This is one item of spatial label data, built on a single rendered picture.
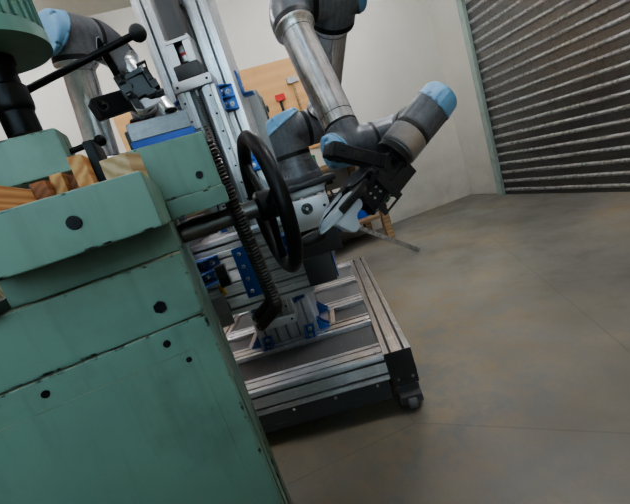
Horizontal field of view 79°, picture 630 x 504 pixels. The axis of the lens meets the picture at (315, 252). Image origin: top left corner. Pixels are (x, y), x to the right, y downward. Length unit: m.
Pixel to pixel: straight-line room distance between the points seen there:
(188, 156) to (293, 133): 0.65
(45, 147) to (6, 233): 0.32
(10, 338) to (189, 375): 0.21
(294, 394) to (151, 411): 0.79
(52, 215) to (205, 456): 0.38
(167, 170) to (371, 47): 4.02
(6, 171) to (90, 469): 0.46
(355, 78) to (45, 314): 4.07
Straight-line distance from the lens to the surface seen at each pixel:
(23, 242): 0.45
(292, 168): 1.25
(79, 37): 1.34
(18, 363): 0.60
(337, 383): 1.31
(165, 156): 0.66
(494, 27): 4.18
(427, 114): 0.77
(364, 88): 4.42
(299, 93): 4.18
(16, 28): 0.77
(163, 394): 0.59
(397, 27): 4.76
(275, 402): 1.36
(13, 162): 0.77
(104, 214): 0.43
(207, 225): 0.74
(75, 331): 0.57
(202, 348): 0.57
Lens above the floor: 0.85
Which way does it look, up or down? 12 degrees down
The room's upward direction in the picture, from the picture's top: 18 degrees counter-clockwise
